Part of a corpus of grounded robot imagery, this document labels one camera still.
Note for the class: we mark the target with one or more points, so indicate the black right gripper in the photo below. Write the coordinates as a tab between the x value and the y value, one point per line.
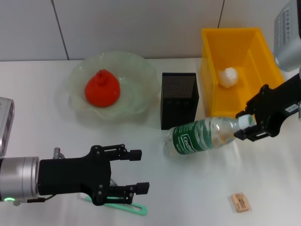
272	106

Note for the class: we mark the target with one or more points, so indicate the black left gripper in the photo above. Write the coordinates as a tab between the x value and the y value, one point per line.
70	175

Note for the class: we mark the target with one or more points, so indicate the white paper ball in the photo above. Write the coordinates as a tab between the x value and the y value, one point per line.
228	78

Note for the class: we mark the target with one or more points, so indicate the clear green-label water bottle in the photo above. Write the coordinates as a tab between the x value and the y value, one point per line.
188	139

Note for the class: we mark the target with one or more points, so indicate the red-orange toy orange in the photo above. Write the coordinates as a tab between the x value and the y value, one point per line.
103	91

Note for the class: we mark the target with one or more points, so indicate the grey marker pen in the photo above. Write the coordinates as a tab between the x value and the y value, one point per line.
113	183

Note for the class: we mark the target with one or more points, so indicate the green utility knife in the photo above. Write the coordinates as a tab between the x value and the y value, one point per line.
138	209

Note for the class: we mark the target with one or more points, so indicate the black mesh pen holder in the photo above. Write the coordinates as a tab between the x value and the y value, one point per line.
178	106

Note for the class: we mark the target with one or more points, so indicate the pale green glass fruit plate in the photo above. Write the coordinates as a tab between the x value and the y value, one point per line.
136	94

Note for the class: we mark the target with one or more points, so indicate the tan rectangular eraser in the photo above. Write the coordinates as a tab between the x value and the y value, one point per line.
240	202

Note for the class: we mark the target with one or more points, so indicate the yellow plastic bin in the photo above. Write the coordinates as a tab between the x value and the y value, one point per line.
258	77

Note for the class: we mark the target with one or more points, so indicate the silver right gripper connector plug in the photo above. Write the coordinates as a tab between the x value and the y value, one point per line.
299	110

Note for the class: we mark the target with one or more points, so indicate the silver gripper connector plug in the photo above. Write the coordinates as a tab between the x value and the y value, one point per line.
58	153
299	110

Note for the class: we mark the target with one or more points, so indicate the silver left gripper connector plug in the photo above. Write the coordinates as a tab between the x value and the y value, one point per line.
58	153

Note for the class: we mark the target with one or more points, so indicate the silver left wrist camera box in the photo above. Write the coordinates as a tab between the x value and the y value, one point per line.
5	127

